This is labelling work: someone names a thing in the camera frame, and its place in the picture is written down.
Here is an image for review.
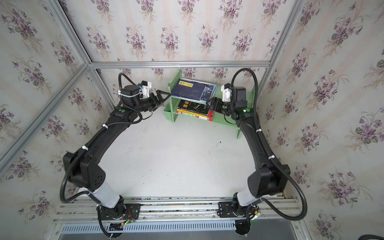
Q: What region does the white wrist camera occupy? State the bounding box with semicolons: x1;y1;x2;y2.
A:
139;81;152;99
221;83;232;103

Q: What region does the black book yellow title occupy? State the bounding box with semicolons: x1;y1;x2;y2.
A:
177;100;210;117

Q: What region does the white science youth magazine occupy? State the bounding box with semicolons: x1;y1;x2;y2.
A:
172;78;217;104

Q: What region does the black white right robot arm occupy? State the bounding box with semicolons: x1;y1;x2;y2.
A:
207;68;308;221

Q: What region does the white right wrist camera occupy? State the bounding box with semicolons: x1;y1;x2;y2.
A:
221;83;232;103

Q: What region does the yellow cartoon cover book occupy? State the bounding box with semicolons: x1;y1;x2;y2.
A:
177;109;210;120

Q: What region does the green metal bookshelf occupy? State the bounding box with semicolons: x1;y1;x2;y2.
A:
164;70;255;139

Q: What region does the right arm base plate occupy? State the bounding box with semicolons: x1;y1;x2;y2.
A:
217;201;260;219

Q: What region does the green nature encyclopedia book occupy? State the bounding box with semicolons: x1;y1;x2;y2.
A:
182;109;213;122

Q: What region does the dark blue book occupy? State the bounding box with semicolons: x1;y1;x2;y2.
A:
171;79;206;101

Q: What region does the aluminium mounting rail frame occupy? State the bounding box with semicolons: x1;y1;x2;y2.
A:
43;197;311;240

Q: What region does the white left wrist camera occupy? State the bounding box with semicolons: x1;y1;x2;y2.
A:
139;81;152;99

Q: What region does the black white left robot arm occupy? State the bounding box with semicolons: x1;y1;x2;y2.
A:
60;73;171;219

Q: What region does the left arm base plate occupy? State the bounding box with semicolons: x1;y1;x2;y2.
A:
100;204;142;221

